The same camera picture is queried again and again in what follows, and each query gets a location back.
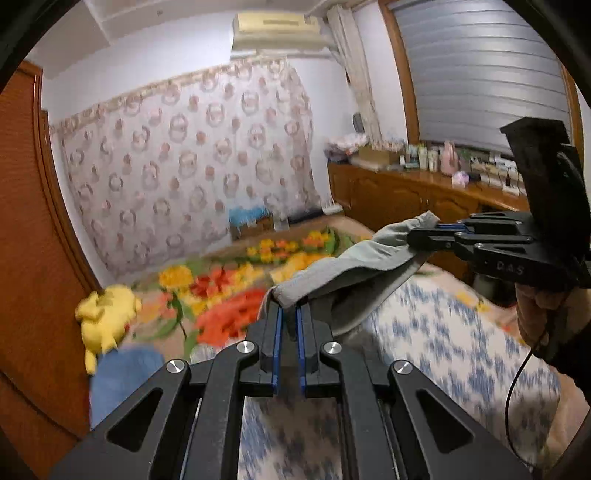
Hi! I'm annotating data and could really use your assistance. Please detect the stack of printed cloth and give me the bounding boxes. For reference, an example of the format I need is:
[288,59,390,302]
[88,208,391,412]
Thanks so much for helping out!
[325,134,370,161]

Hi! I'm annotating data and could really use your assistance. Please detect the grey pants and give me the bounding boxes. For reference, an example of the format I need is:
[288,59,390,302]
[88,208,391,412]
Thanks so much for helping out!
[272,211,444,337]

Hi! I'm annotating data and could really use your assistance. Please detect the cardboard box with blue cloth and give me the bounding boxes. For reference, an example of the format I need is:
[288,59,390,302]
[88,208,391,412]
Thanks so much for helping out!
[228,206,273,238]

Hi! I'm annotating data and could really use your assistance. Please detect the folded blue jeans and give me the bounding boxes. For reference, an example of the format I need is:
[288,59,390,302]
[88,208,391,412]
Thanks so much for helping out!
[89,346,167,432]

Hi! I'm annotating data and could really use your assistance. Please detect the colourful flower blanket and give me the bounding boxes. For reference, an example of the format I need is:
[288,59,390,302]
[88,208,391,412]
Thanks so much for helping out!
[129,225,509,365]

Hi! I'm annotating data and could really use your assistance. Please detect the beige air conditioner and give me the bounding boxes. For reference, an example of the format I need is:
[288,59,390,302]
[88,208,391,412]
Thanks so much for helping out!
[231,11,333,58]

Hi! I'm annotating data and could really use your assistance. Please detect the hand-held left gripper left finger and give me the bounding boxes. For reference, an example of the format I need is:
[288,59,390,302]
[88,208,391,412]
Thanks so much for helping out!
[51,295,283,480]

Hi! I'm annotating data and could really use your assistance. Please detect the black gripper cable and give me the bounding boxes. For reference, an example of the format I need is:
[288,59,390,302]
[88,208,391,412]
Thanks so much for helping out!
[505,314,557,469]

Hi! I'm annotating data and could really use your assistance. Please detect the wooden side cabinet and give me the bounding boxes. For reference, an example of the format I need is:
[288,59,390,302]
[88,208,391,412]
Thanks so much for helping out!
[327,161,532,278]

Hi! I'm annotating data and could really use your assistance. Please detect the white lace window curtain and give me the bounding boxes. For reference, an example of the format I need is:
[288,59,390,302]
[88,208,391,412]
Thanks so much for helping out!
[325,4,384,146]

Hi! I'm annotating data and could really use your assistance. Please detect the open cardboard box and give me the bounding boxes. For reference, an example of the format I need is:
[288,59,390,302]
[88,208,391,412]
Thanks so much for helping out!
[353,145,399,170]

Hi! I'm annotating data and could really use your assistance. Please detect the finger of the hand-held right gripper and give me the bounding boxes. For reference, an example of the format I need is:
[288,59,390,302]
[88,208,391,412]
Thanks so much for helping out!
[407,228,539,260]
[431,212,531,234]

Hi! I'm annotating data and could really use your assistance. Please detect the yellow plush toy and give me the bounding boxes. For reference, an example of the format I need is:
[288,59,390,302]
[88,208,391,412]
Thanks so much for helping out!
[75,285,143,374]

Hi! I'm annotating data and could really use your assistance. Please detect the person's right forearm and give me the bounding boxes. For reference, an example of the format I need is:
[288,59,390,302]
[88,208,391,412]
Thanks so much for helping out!
[540,318,591,416]

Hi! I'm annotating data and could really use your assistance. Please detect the pink bottle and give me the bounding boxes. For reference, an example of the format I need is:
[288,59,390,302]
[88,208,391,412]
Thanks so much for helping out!
[441,141,461,175]

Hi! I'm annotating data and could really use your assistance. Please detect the person's right hand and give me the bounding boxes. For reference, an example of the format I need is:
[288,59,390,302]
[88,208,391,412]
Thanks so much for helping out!
[515,282,591,365]

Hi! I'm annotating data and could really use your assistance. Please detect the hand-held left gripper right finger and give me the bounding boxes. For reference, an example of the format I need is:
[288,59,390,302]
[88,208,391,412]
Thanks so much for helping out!
[298,299,532,480]

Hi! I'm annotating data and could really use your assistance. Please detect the wooden louvered wardrobe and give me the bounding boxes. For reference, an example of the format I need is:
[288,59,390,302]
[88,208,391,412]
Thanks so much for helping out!
[0,62,105,480]

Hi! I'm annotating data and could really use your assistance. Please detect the row of small bottles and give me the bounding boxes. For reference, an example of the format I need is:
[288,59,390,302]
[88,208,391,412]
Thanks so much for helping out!
[399,143,441,172]

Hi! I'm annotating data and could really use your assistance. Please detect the ring patterned curtain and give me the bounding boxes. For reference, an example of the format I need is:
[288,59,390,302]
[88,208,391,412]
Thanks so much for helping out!
[50,59,324,278]

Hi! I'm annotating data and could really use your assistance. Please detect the blue floral bed sheet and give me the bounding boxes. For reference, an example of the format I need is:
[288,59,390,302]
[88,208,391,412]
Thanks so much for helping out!
[240,268,564,480]

